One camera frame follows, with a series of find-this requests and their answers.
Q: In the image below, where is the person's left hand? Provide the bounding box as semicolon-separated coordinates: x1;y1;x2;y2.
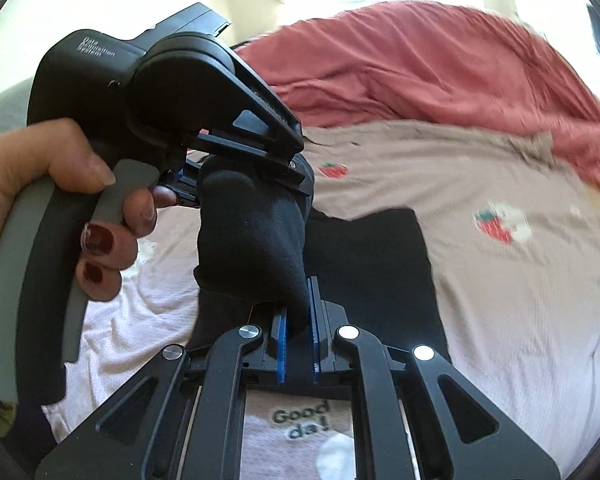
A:
0;118;157;302

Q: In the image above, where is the strawberry print bed sheet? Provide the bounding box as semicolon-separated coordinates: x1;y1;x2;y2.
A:
42;120;600;480

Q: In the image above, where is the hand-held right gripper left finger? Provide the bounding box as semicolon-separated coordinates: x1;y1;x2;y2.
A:
35;304;289;480

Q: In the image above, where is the salmon red blanket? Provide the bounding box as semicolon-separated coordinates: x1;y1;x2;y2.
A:
235;2;600;206

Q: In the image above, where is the black sock white lettering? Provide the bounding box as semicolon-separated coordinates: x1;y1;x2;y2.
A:
192;155;315;346

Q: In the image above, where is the black garment with pink patch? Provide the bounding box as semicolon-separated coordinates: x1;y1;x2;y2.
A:
185;207;454;361

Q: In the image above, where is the dark cloth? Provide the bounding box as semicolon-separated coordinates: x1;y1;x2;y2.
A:
0;392;63;480

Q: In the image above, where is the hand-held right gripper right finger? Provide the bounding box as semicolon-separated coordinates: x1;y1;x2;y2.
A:
306;276;561;480

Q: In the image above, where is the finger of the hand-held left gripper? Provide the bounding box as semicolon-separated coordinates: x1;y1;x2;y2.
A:
198;67;316;198
167;160;203;208

